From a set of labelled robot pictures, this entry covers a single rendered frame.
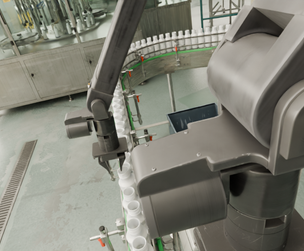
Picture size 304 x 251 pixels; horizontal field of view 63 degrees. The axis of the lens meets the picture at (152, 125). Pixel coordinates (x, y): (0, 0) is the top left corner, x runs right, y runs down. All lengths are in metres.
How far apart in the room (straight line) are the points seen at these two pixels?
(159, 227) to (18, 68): 4.24
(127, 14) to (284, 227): 0.48
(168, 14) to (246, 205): 5.97
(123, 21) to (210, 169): 0.46
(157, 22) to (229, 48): 5.91
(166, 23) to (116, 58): 5.55
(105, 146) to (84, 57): 3.49
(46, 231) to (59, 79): 2.55
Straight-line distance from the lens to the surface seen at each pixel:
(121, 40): 0.59
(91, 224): 2.30
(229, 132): 0.19
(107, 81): 0.61
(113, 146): 0.71
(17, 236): 2.57
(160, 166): 0.16
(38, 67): 4.30
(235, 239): 0.25
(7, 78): 4.48
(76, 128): 0.68
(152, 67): 2.42
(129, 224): 0.73
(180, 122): 1.57
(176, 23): 6.20
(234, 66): 0.16
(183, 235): 0.76
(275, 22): 0.19
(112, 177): 1.24
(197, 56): 2.46
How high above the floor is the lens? 1.72
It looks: 33 degrees down
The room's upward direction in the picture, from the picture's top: 11 degrees counter-clockwise
